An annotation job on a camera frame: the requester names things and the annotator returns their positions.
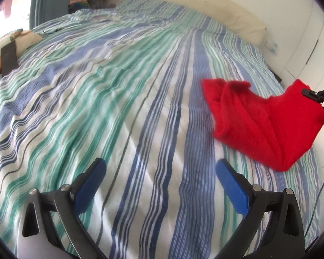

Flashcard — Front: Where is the red knit sweater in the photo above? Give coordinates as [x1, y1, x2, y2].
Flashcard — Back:
[201, 78, 324, 172]

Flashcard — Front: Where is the white wardrobe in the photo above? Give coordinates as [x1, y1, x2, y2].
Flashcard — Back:
[279, 5, 324, 168]

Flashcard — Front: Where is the striped blue green bedspread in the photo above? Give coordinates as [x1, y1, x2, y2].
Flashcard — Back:
[0, 0, 320, 258]

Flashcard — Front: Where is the black cable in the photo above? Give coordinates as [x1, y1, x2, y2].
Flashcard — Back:
[303, 164, 324, 239]

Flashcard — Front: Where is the wall power socket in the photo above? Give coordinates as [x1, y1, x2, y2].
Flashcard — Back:
[265, 40, 279, 54]

